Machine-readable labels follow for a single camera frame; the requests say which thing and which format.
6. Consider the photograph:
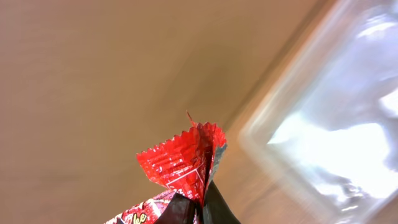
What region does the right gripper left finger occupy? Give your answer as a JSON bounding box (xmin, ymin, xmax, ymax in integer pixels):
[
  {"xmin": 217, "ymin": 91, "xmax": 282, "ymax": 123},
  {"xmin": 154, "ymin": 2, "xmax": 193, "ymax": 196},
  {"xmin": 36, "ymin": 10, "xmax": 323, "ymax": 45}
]
[{"xmin": 154, "ymin": 193, "xmax": 196, "ymax": 224}]

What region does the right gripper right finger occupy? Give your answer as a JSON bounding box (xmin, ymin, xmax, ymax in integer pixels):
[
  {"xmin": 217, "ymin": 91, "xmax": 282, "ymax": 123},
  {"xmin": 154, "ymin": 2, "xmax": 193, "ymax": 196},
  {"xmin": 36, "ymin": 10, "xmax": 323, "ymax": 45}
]
[{"xmin": 202, "ymin": 181, "xmax": 241, "ymax": 224}]

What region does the red snack wrapper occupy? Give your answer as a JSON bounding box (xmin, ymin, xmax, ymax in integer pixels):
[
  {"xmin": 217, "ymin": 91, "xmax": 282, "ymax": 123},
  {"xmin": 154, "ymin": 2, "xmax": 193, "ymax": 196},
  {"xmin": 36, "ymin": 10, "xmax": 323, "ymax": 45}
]
[{"xmin": 106, "ymin": 121, "xmax": 227, "ymax": 224}]

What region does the clear plastic bin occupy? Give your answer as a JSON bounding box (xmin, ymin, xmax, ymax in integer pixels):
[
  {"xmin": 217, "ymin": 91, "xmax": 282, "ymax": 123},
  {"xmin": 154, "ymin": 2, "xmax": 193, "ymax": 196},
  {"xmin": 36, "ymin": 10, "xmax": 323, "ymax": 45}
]
[{"xmin": 239, "ymin": 0, "xmax": 397, "ymax": 223}]

